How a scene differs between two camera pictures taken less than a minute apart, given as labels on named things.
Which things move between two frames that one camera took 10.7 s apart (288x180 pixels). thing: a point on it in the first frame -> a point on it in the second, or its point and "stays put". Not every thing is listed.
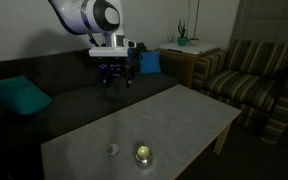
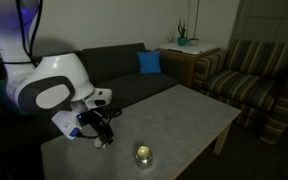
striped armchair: x=264 y=79 stays put
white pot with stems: x=195 y=41 stays put
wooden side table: x=180 y=60 stays put
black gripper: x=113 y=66 -> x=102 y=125
